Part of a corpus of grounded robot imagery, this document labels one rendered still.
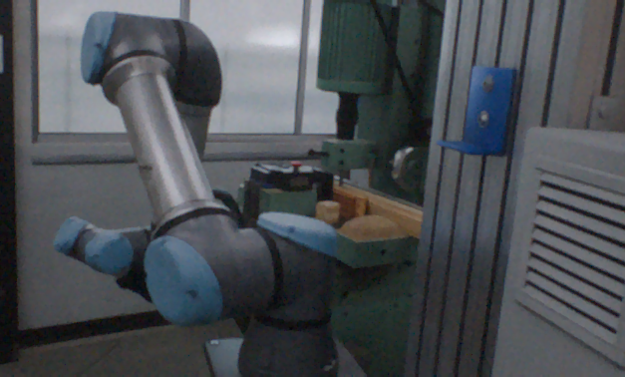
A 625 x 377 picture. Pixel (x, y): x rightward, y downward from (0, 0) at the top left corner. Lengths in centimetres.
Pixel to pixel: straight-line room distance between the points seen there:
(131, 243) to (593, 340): 92
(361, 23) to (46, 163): 156
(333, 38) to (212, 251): 90
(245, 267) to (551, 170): 43
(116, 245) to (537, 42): 83
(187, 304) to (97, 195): 204
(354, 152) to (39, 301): 167
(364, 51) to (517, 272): 108
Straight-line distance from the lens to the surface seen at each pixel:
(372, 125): 173
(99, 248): 121
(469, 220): 74
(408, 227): 147
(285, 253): 86
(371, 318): 160
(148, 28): 106
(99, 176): 280
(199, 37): 110
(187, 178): 89
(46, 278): 287
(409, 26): 169
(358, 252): 138
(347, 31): 159
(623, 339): 50
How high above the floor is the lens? 127
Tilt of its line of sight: 12 degrees down
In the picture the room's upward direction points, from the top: 5 degrees clockwise
